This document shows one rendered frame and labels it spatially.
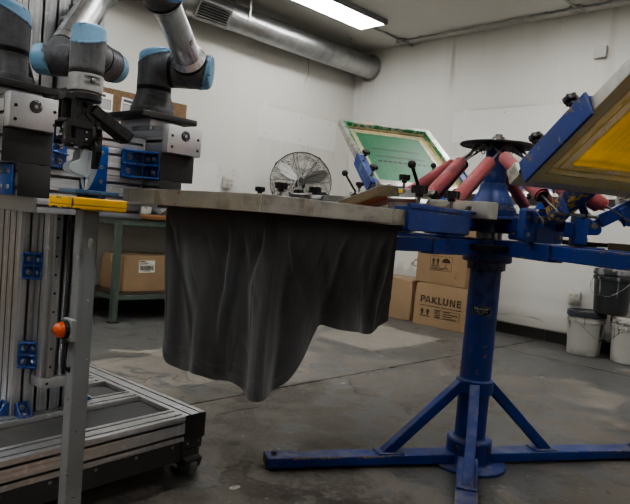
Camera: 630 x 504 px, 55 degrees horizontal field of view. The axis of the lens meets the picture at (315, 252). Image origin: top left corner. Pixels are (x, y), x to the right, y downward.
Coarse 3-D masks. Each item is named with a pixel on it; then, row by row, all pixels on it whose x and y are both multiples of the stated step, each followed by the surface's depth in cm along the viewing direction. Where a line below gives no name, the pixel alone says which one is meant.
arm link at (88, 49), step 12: (84, 24) 132; (96, 24) 133; (72, 36) 132; (84, 36) 132; (96, 36) 133; (72, 48) 132; (84, 48) 132; (96, 48) 133; (108, 48) 138; (72, 60) 132; (84, 60) 132; (96, 60) 133; (108, 60) 138; (96, 72) 134
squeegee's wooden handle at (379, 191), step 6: (378, 186) 170; (384, 186) 171; (390, 186) 172; (396, 186) 173; (366, 192) 174; (372, 192) 172; (378, 192) 170; (384, 192) 171; (390, 192) 172; (396, 192) 173; (348, 198) 183; (354, 198) 180; (360, 198) 177; (366, 198) 174; (372, 198) 173; (378, 198) 173; (384, 198) 174; (360, 204) 181; (366, 204) 182
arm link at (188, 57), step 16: (144, 0) 170; (160, 0) 169; (176, 0) 169; (160, 16) 177; (176, 16) 178; (176, 32) 184; (176, 48) 191; (192, 48) 194; (176, 64) 200; (192, 64) 199; (208, 64) 203; (176, 80) 206; (192, 80) 204; (208, 80) 204
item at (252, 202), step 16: (128, 192) 161; (144, 192) 155; (160, 192) 149; (176, 192) 144; (192, 192) 139; (208, 192) 135; (224, 192) 131; (224, 208) 131; (240, 208) 127; (256, 208) 123; (272, 208) 124; (288, 208) 127; (304, 208) 130; (320, 208) 134; (336, 208) 137; (352, 208) 141; (368, 208) 145; (384, 208) 150; (400, 224) 155
